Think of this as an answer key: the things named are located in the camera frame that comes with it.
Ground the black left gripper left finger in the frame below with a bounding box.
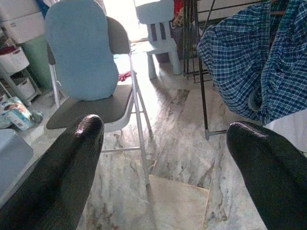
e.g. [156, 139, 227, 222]
[0, 114, 105, 230]

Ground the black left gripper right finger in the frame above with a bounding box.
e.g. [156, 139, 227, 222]
[226, 121, 307, 230]

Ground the light grey folding table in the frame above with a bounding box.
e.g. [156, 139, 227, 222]
[0, 128, 34, 208]

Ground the printed plastic pack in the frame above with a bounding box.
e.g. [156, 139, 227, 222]
[0, 96, 35, 131]

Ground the black clothes drying rack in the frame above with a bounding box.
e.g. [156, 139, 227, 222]
[182, 0, 288, 141]

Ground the red cloth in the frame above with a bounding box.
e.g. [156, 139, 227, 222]
[118, 71, 138, 82]

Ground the blue plaid shirt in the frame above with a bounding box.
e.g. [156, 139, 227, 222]
[196, 0, 307, 125]

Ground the white storage trolley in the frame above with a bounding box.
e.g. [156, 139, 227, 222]
[0, 46, 43, 107]

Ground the light blue seat cushion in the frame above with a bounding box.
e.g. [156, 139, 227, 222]
[45, 0, 120, 101]

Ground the white plastic box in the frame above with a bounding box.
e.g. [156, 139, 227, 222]
[0, 0, 47, 45]

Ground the blue hanging cloth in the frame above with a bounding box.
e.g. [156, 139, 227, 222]
[35, 0, 51, 18]

